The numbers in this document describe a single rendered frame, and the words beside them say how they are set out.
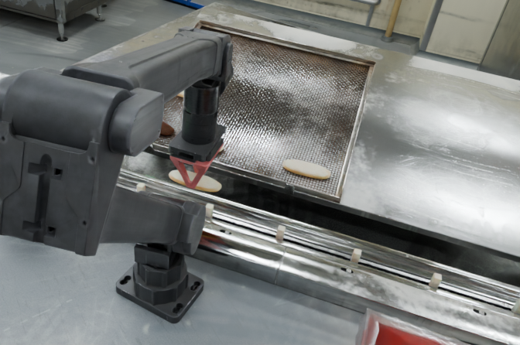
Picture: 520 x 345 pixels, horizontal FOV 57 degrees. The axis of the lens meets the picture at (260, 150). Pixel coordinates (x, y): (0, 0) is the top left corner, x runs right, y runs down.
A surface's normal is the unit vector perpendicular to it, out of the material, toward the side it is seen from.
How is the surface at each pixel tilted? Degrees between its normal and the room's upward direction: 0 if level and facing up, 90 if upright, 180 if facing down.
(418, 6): 90
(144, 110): 90
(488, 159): 10
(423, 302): 0
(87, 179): 68
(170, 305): 0
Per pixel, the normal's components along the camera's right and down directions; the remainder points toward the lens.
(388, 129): 0.08, -0.71
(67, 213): -0.13, 0.19
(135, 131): 0.97, 0.22
